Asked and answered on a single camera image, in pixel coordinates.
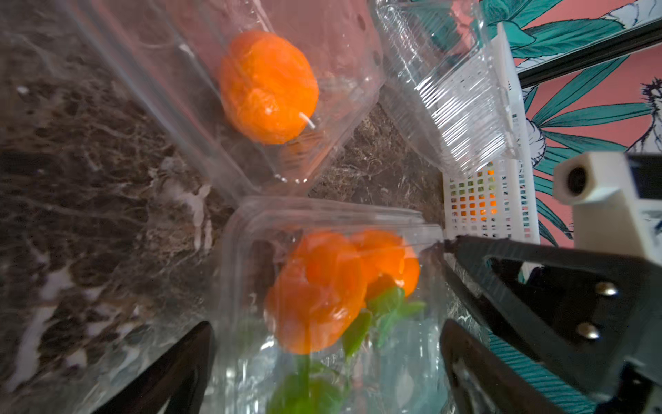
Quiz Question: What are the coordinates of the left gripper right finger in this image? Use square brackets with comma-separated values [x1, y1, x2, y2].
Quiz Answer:
[440, 320, 562, 413]

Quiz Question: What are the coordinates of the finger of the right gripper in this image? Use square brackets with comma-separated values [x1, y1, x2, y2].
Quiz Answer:
[442, 236, 661, 398]

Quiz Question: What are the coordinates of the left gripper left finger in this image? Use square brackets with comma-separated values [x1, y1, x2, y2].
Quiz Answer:
[96, 321, 215, 413]

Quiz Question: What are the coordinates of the white perforated plastic basket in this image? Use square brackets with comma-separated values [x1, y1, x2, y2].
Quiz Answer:
[443, 22, 541, 244]

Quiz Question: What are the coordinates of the orange container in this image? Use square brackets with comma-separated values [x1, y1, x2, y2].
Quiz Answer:
[217, 31, 319, 145]
[350, 229, 421, 301]

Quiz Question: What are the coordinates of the clear clamshell container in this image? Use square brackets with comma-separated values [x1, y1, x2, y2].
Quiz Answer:
[203, 197, 452, 413]
[369, 1, 519, 179]
[61, 1, 384, 201]

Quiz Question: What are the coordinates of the orange with leaf centre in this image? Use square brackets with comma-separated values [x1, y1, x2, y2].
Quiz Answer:
[265, 231, 367, 355]

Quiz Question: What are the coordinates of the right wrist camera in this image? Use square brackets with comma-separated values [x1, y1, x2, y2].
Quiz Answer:
[553, 152, 661, 265]

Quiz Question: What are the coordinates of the right black frame post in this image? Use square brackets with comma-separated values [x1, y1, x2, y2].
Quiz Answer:
[518, 19, 661, 88]

